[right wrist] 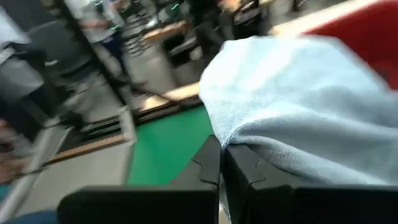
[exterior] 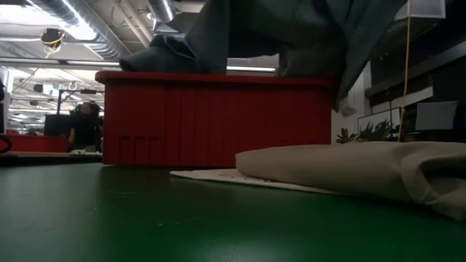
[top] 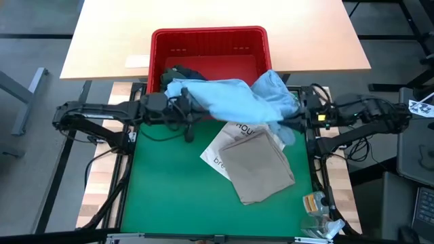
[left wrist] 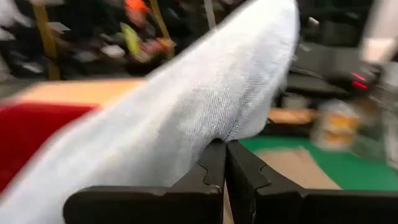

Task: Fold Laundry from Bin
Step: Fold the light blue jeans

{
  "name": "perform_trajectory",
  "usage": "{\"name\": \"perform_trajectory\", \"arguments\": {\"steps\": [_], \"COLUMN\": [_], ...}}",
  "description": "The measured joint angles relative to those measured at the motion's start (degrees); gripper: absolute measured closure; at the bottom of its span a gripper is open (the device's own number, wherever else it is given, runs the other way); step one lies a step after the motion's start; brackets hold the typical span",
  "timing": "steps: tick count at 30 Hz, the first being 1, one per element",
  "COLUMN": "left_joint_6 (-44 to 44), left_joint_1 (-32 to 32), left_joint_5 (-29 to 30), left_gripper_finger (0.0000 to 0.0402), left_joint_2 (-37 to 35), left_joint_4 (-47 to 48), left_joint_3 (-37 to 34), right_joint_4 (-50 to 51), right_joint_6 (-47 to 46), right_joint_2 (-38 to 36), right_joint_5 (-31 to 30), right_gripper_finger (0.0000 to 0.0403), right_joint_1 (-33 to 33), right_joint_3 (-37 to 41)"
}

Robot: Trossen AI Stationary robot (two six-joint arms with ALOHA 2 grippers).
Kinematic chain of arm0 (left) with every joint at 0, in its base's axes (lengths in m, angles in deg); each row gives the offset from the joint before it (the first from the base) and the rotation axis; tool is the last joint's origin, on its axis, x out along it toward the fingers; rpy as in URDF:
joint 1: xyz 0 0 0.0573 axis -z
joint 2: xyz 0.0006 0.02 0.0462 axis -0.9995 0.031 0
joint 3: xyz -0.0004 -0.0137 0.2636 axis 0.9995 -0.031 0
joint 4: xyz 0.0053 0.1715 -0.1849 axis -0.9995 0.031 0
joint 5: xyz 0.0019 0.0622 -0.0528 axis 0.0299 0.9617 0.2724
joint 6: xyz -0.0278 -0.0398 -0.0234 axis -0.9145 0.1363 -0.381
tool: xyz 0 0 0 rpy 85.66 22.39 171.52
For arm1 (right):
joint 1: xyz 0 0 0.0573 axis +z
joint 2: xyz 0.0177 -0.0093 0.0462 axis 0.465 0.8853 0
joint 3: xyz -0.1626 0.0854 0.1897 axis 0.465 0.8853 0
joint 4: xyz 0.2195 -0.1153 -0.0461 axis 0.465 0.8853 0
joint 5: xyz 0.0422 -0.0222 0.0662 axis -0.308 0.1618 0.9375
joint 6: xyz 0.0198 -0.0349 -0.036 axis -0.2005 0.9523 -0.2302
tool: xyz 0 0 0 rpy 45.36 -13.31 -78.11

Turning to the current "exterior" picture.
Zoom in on light blue jeans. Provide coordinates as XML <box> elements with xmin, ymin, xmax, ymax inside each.
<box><xmin>119</xmin><ymin>0</ymin><xmax>407</xmax><ymax>118</ymax></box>

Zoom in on khaki shorts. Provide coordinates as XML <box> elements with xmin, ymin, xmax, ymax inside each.
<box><xmin>234</xmin><ymin>140</ymin><xmax>466</xmax><ymax>222</ymax></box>

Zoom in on red plastic laundry bin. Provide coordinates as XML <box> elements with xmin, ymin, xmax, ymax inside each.
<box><xmin>95</xmin><ymin>69</ymin><xmax>338</xmax><ymax>169</ymax></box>

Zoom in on red storage bin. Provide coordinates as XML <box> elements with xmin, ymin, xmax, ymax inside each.
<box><xmin>0</xmin><ymin>134</ymin><xmax>71</xmax><ymax>154</ymax></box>

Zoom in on white printed tote bag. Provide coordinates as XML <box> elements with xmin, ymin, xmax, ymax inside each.
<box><xmin>170</xmin><ymin>167</ymin><xmax>338</xmax><ymax>195</ymax></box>

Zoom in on green table mat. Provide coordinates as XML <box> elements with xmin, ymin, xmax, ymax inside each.
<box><xmin>0</xmin><ymin>162</ymin><xmax>466</xmax><ymax>262</ymax></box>

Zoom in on green succulent plant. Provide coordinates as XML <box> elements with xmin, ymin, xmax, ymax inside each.
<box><xmin>334</xmin><ymin>119</ymin><xmax>400</xmax><ymax>143</ymax></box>

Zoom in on framed whiteboard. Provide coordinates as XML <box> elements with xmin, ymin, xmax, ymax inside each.
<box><xmin>356</xmin><ymin>107</ymin><xmax>402</xmax><ymax>134</ymax></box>

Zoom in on person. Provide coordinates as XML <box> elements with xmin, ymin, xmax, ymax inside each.
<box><xmin>68</xmin><ymin>102</ymin><xmax>105</xmax><ymax>153</ymax></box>

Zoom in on long linear ceiling light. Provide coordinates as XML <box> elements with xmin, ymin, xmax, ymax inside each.
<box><xmin>0</xmin><ymin>57</ymin><xmax>277</xmax><ymax>76</ymax></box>

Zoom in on black monitor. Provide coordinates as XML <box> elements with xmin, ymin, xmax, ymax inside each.
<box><xmin>43</xmin><ymin>114</ymin><xmax>74</xmax><ymax>138</ymax></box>

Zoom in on wooden workbench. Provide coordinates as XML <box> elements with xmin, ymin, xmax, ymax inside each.
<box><xmin>0</xmin><ymin>151</ymin><xmax>105</xmax><ymax>167</ymax></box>

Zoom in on white sign board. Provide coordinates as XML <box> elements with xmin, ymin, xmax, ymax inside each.
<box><xmin>414</xmin><ymin>100</ymin><xmax>458</xmax><ymax>131</ymax></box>

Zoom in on white ceiling box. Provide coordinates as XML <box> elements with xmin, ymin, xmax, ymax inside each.
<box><xmin>395</xmin><ymin>0</ymin><xmax>447</xmax><ymax>20</ymax></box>

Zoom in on small round silver duct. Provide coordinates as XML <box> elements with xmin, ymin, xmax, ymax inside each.
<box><xmin>147</xmin><ymin>0</ymin><xmax>176</xmax><ymax>23</ymax></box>

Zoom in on large round silver duct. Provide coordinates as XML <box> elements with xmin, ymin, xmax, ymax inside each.
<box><xmin>21</xmin><ymin>0</ymin><xmax>138</xmax><ymax>63</ymax></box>

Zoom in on yellow hanging cord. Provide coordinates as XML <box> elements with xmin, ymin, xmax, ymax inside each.
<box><xmin>396</xmin><ymin>0</ymin><xmax>412</xmax><ymax>143</ymax></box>

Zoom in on black yellow cord reel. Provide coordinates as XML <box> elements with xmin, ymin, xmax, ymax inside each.
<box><xmin>39</xmin><ymin>28</ymin><xmax>67</xmax><ymax>50</ymax></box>

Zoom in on black curved cable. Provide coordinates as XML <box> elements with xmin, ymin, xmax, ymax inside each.
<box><xmin>0</xmin><ymin>133</ymin><xmax>14</xmax><ymax>154</ymax></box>

